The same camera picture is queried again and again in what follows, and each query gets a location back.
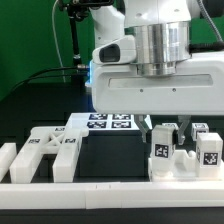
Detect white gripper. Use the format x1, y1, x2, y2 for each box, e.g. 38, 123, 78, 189
92, 52, 224, 145

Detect white chair seat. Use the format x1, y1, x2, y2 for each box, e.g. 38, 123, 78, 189
148, 150, 224, 182

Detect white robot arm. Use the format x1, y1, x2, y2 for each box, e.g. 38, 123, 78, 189
90, 0, 224, 142

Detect white tagged cube nut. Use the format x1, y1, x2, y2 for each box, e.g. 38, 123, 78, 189
191, 123, 209, 141
162, 123, 178, 128

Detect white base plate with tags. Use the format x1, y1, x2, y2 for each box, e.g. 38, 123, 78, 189
65, 112, 153, 132

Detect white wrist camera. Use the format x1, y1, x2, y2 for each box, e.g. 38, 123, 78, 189
92, 35, 137, 65

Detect white front fence wall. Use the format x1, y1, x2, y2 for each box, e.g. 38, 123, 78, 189
0, 181, 224, 209

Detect white fence wall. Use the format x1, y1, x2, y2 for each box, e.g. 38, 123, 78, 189
0, 143, 17, 182
0, 181, 224, 209

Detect black cables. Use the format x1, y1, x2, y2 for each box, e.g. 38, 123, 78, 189
8, 63, 91, 96

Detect white chair back frame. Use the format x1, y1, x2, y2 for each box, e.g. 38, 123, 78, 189
10, 126, 89, 184

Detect black camera stand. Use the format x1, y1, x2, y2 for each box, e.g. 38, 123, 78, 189
58, 0, 114, 66

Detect white thin cable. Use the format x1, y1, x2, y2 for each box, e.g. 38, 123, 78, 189
51, 0, 67, 84

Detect white left fence wall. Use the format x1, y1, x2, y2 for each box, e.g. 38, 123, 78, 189
0, 143, 17, 182

